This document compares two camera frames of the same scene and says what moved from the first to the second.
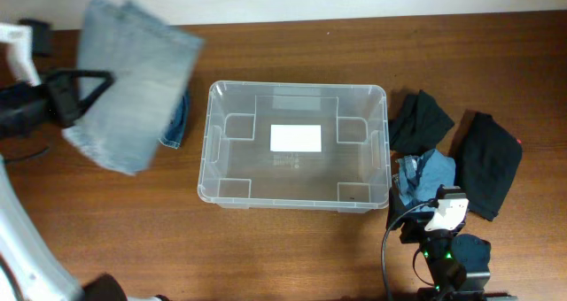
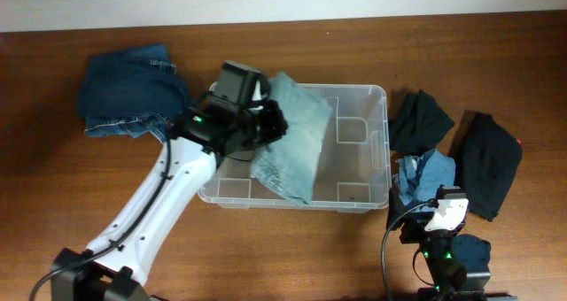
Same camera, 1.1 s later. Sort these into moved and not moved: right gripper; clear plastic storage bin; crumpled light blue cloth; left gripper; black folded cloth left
Moved: left gripper
Not moved: right gripper; crumpled light blue cloth; black folded cloth left; clear plastic storage bin
